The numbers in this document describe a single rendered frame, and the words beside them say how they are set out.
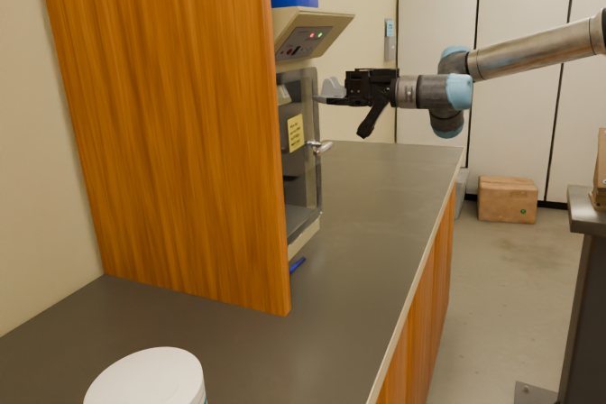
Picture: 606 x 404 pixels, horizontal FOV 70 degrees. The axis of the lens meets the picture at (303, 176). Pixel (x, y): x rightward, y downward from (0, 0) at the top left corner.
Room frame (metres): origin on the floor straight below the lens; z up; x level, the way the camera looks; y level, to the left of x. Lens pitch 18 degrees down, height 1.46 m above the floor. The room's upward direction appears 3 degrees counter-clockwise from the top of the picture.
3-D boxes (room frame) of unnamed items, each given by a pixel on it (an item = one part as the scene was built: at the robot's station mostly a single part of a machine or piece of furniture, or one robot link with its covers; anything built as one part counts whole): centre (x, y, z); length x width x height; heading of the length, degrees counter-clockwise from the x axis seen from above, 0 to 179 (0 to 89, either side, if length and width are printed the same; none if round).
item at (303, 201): (0.98, 0.02, 1.19); 0.30 x 0.01 x 0.40; 154
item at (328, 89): (1.05, -0.07, 1.33); 0.09 x 0.03 x 0.06; 65
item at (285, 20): (0.96, -0.02, 1.46); 0.32 x 0.12 x 0.10; 155
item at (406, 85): (0.98, -0.24, 1.33); 0.08 x 0.05 x 0.08; 155
